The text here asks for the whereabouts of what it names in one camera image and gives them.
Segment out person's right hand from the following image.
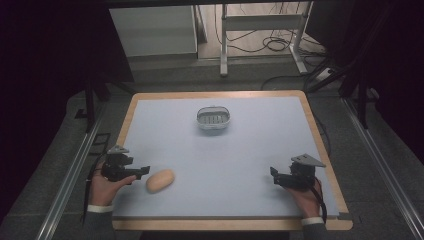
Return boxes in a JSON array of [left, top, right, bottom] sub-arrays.
[[285, 178, 324, 220]]

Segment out white cabinet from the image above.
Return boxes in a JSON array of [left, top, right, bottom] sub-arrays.
[[108, 5, 199, 58]]

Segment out white metal desk frame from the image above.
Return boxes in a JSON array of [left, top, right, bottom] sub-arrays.
[[219, 1, 314, 78]]

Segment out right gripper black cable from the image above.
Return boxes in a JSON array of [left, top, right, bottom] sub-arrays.
[[309, 177, 329, 225]]

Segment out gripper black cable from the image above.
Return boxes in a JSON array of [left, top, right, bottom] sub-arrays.
[[309, 177, 329, 225], [80, 153, 108, 225]]

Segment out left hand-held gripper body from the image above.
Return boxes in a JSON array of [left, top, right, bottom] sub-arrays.
[[100, 144, 137, 183]]

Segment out small white slotted basket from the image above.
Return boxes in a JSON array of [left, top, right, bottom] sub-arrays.
[[195, 105, 232, 131]]

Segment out black floor cables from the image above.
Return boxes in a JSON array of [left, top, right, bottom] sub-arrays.
[[213, 2, 334, 93]]

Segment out brown bread roll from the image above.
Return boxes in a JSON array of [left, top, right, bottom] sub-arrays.
[[145, 168, 176, 195]]

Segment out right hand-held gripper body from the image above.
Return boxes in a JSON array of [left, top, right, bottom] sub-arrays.
[[277, 153, 327, 192]]

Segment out aluminium rail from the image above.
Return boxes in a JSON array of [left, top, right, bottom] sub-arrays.
[[341, 97, 424, 240], [34, 113, 105, 240]]

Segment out light grey table mat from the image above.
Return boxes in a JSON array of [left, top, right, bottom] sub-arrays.
[[112, 95, 342, 220]]

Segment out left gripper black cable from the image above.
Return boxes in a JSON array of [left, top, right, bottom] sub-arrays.
[[80, 153, 108, 225]]

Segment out white power strip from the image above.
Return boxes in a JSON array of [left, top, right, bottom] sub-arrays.
[[314, 67, 335, 83]]

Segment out black metal stand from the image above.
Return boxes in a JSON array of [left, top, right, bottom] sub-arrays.
[[306, 59, 379, 130], [83, 74, 138, 134]]

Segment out person's left hand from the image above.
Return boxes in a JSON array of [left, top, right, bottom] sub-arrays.
[[88, 169, 138, 208]]

